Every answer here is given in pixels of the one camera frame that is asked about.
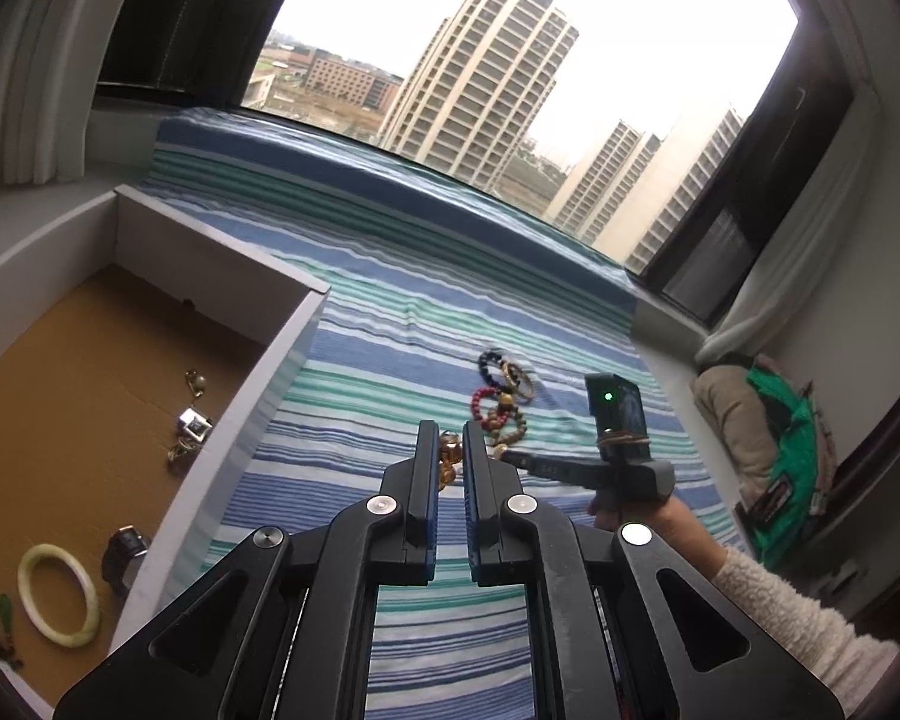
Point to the black wristwatch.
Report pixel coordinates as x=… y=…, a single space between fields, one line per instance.
x=124 y=559

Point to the dark window frame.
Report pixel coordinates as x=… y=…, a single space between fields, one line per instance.
x=180 y=15
x=750 y=225

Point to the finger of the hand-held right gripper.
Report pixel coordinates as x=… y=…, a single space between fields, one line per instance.
x=555 y=469

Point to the green jade pendant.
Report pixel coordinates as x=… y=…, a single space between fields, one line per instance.
x=5 y=615

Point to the green bag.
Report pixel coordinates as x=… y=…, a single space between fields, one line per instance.
x=791 y=450

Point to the low brown building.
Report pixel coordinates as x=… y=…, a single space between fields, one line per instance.
x=349 y=81

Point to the beige pillow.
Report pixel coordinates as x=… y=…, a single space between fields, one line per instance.
x=727 y=420

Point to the blue green striped blanket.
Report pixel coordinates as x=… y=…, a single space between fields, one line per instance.
x=390 y=330

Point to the thin metal bangle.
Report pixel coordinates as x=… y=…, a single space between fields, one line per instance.
x=531 y=390

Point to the white cardboard box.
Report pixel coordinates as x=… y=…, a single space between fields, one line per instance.
x=217 y=255

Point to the pale jade bangle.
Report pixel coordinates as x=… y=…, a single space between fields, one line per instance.
x=41 y=553

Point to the tall beige tower building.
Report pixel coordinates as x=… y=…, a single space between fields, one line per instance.
x=480 y=75

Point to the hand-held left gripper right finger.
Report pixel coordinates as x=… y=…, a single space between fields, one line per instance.
x=471 y=532

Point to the white curtain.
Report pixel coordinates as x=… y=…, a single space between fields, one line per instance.
x=37 y=52
x=802 y=225

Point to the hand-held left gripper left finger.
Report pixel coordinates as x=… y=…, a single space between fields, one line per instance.
x=430 y=540

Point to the person's right hand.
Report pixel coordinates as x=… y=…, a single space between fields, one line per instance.
x=679 y=536

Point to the pale tower block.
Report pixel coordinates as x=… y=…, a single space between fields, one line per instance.
x=690 y=180
x=607 y=172

